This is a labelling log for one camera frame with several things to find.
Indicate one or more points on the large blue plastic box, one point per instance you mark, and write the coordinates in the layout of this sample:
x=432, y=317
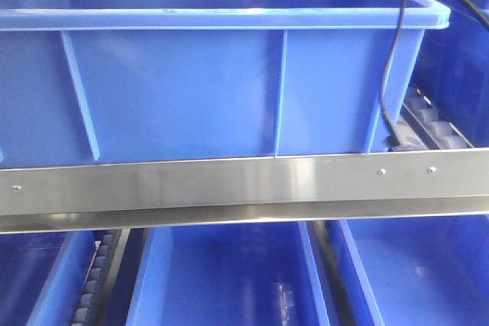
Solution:
x=114, y=81

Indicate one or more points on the blue bin upper right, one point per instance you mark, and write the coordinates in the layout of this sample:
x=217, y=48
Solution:
x=452, y=71

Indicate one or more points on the blue bin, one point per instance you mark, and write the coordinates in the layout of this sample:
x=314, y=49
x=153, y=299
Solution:
x=414, y=271
x=229, y=274
x=452, y=71
x=42, y=276

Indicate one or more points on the right upper roller track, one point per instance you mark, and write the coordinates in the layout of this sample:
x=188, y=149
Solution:
x=421, y=126

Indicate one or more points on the roller track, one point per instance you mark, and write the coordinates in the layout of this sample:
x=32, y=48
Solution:
x=96, y=296
x=421, y=126

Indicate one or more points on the lower left blue bin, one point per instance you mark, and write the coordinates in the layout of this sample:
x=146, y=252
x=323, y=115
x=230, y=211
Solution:
x=42, y=276

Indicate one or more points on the lower middle blue bin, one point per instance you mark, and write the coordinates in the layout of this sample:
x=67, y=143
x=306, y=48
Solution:
x=229, y=274

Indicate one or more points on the lower right blue bin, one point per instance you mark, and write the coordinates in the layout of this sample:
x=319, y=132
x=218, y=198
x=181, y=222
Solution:
x=414, y=271

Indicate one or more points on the lower left roller track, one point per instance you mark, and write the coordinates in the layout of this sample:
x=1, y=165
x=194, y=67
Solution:
x=96, y=296

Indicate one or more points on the steel front rack rail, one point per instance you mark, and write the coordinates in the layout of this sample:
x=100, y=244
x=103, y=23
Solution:
x=267, y=189

